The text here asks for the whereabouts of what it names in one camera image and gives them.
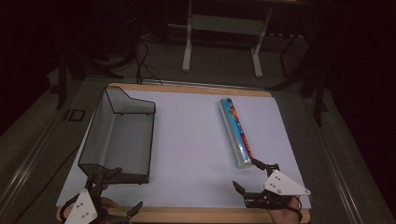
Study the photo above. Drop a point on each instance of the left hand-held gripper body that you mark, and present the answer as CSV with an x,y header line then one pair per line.
x,y
81,207

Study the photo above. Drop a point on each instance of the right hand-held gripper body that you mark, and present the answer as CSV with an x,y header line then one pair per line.
x,y
281,185

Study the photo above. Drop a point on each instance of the person's left hand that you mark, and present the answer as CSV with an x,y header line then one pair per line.
x,y
109,202

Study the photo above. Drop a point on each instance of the person's right hand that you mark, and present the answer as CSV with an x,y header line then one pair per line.
x,y
285,215

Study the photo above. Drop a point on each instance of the white table mat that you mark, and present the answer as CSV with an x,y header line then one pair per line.
x,y
193,149

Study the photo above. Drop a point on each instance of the black metal stand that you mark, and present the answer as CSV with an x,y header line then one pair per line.
x,y
319,93

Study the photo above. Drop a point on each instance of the white metal stand frame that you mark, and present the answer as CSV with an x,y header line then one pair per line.
x,y
222,25

